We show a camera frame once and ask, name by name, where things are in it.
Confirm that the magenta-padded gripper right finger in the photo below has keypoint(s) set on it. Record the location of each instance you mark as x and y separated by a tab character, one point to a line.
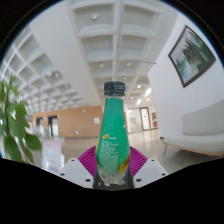
137	163

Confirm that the green plastic drink bottle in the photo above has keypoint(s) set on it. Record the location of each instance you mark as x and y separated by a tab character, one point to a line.
112	133

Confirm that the green leafy potted plant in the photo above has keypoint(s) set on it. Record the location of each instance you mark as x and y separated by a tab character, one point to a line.
13	126

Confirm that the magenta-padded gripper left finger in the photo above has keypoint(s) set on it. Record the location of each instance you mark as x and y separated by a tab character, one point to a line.
86	163

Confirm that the recessed ceiling lights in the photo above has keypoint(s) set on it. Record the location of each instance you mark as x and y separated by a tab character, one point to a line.
95	15

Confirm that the dark-framed landscape picture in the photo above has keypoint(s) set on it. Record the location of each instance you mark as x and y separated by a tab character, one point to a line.
191	56

